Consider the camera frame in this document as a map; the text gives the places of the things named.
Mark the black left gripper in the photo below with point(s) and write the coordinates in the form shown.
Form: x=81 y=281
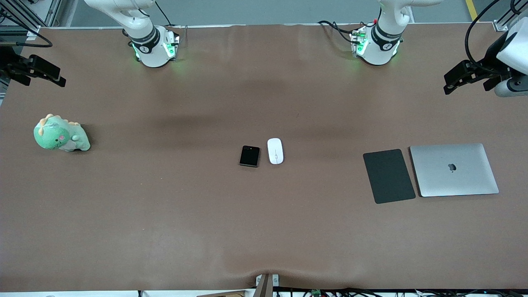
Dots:
x=491 y=55

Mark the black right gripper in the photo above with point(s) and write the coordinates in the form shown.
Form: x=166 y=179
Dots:
x=9 y=66

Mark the white computer mouse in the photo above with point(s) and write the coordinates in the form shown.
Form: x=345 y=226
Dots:
x=275 y=151

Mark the black phone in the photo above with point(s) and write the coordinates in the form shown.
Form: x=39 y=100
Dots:
x=249 y=156

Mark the black mouse pad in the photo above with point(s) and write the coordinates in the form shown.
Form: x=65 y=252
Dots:
x=389 y=176

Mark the green dinosaur plush toy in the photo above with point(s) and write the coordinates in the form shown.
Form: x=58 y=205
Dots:
x=57 y=136

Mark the silver laptop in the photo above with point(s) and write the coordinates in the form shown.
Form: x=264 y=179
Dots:
x=453 y=170

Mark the brown table cover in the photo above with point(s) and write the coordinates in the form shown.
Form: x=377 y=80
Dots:
x=247 y=227

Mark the aluminium frame profile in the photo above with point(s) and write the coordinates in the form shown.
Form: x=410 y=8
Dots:
x=45 y=16
x=501 y=25

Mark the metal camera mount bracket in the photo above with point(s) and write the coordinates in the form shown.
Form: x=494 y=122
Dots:
x=267 y=284

